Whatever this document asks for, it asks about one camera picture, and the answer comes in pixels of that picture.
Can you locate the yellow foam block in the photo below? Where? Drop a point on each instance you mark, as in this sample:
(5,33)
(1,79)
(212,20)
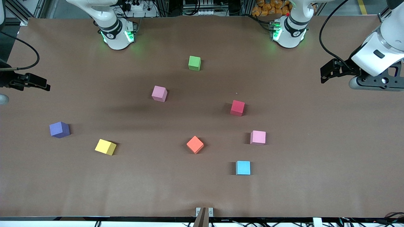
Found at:
(105,146)

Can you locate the pink foam block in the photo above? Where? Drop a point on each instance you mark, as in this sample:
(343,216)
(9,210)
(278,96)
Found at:
(159,93)
(258,137)

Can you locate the red foam block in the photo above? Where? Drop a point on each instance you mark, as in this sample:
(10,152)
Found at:
(237,107)

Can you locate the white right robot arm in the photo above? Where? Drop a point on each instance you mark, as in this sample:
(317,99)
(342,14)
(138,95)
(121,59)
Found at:
(110,28)

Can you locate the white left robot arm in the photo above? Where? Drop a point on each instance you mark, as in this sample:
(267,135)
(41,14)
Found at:
(292,28)

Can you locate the purple foam block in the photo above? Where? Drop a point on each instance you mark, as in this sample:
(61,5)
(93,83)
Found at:
(59,129)

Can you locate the bag of orange items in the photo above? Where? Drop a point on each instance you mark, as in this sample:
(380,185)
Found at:
(268,8)

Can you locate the brown paper table cover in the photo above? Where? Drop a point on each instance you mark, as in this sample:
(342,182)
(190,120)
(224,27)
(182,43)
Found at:
(63,189)

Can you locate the white power strip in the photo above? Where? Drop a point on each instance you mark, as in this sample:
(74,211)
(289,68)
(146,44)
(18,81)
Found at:
(139,8)

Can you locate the light blue foam block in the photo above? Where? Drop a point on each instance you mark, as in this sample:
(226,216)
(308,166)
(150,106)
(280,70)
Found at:
(243,167)

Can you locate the green foam block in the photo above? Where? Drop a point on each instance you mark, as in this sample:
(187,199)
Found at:
(194,62)

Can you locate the metal equipment rack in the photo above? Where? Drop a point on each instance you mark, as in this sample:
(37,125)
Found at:
(205,8)

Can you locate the white tag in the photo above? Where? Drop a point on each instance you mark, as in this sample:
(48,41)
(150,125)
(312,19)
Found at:
(317,222)

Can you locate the orange foam block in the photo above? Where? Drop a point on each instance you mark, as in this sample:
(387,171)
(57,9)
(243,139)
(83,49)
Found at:
(195,144)

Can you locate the aluminium frame profile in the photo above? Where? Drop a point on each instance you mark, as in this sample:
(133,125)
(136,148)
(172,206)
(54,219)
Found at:
(28,11)
(383,14)

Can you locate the grey metal bracket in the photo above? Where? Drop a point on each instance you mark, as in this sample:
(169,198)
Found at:
(210,212)

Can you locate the brown camera pole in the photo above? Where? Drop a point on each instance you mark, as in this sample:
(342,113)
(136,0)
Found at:
(201,219)

